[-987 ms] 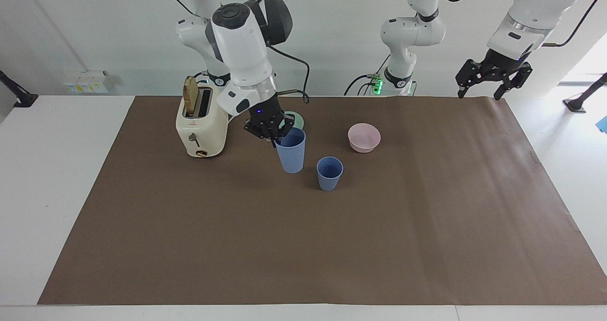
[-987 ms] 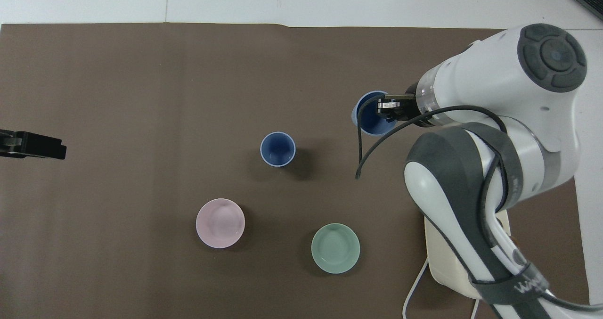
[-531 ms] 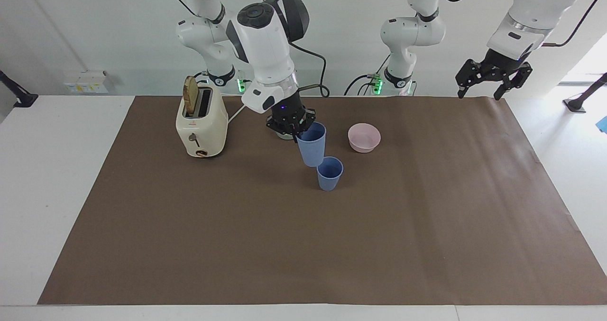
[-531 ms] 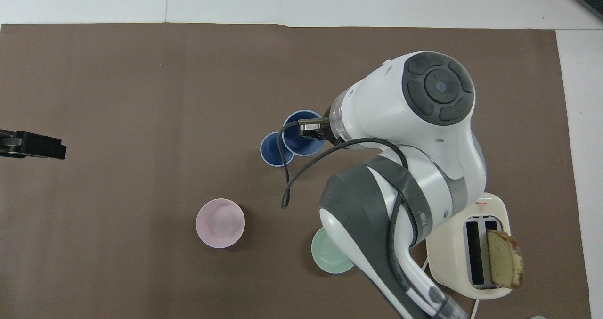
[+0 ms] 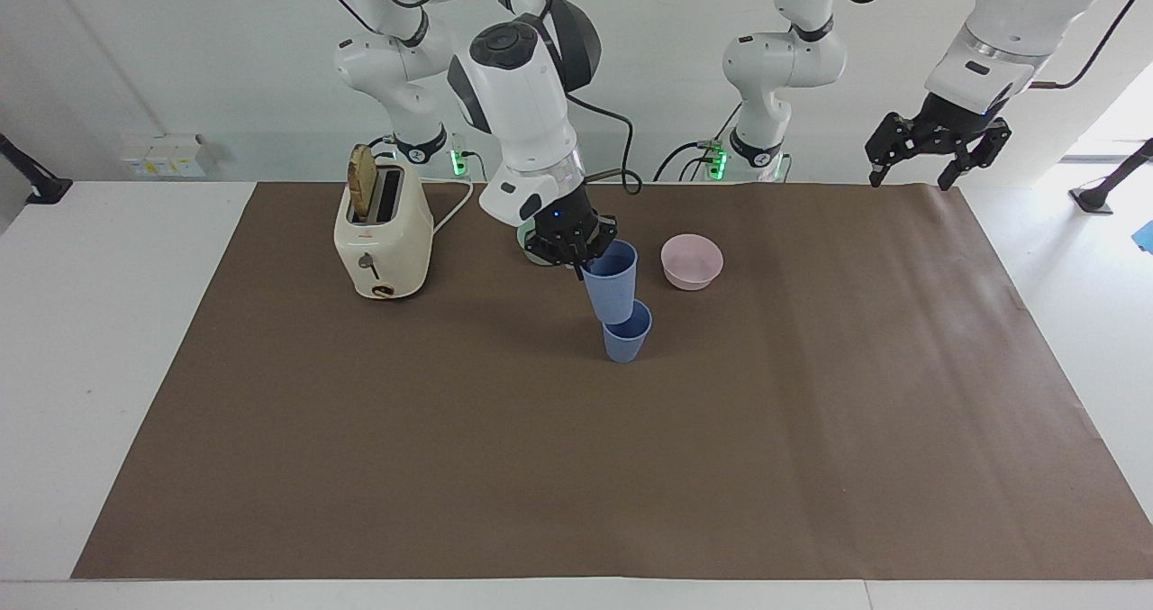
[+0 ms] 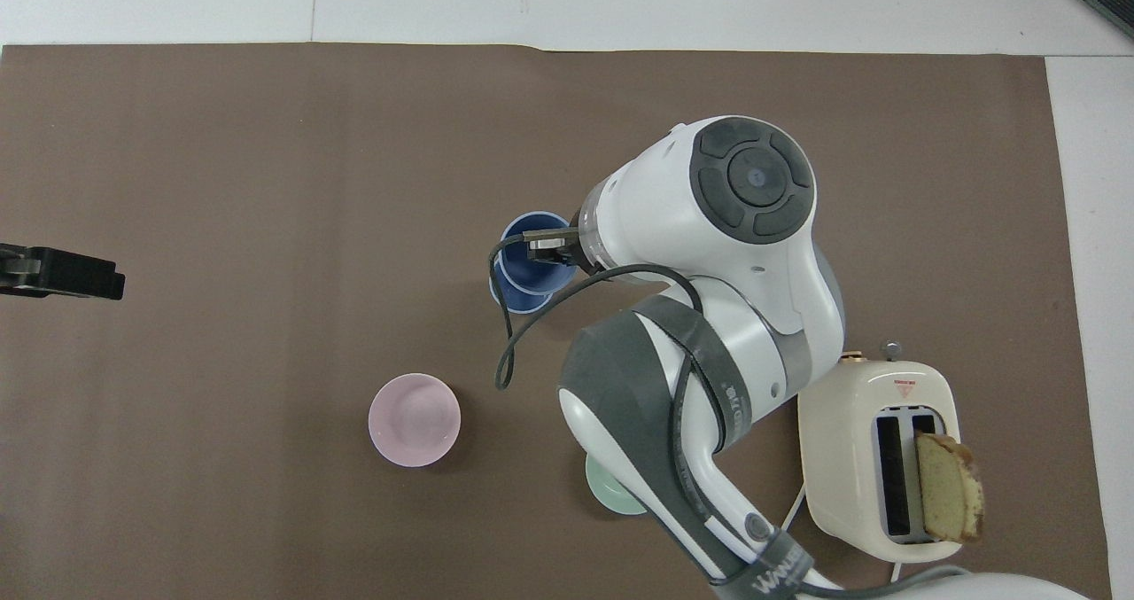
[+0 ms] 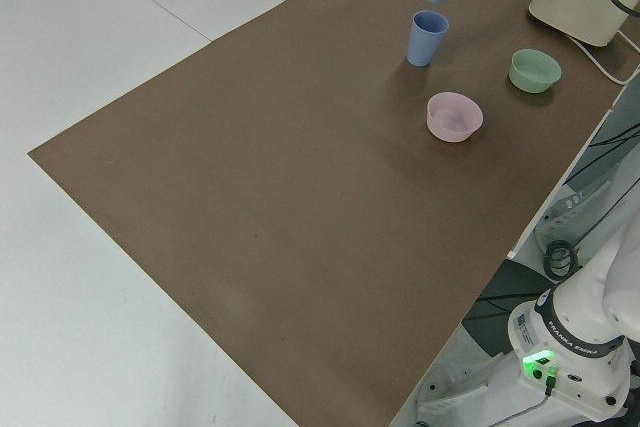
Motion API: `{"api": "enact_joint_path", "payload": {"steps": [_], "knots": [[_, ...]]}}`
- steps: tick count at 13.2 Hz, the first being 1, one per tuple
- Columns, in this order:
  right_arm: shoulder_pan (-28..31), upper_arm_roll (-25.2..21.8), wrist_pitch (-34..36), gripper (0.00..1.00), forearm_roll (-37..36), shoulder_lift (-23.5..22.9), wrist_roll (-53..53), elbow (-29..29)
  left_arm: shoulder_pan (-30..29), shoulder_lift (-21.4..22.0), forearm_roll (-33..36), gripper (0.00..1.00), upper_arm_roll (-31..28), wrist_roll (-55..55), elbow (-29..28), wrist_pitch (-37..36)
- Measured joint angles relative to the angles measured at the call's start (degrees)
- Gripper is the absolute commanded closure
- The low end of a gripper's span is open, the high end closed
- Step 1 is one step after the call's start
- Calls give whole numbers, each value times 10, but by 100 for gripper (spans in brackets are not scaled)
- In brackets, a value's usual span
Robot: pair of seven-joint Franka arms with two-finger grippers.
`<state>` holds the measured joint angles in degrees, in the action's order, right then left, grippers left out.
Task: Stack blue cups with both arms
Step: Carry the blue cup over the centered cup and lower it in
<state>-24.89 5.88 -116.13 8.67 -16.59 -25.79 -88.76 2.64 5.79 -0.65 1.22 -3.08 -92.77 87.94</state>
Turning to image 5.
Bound cream toaster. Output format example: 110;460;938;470
333;156;435;301

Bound white wall box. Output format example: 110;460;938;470
120;132;216;179

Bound toasted bread slice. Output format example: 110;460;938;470
349;144;380;224

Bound blue plastic cup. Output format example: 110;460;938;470
581;240;640;326
602;299;653;364

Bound black stand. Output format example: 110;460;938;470
0;132;74;206
1068;138;1153;215

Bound pink bowl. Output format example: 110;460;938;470
660;233;724;292

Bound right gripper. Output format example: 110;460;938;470
524;181;620;283

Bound white toaster cord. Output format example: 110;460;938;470
431;178;475;237

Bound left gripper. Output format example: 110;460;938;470
865;92;1012;192

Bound light green bowl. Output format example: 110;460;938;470
515;223;552;269

